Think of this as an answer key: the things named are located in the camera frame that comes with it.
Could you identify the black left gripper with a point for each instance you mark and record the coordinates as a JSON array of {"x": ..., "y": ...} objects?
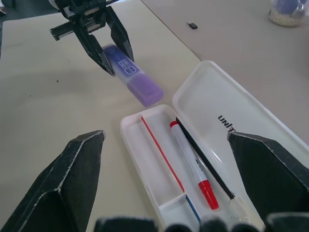
[{"x": 79, "y": 17}]

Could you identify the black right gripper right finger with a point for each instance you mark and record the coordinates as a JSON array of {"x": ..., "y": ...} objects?
[{"x": 272, "y": 174}]

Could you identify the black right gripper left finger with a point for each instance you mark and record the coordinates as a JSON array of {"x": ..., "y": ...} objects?
[{"x": 62, "y": 183}]

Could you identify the purple highlighter marker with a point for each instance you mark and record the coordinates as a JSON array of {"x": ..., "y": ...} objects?
[{"x": 138, "y": 79}]

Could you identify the red whiteboard marker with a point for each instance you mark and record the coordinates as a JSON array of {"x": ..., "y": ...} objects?
[{"x": 193, "y": 164}]

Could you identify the white plastic pencil case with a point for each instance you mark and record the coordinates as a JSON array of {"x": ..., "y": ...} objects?
[{"x": 212, "y": 116}]

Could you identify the small black usb dongle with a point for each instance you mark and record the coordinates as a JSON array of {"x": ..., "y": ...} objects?
[{"x": 192, "y": 24}]

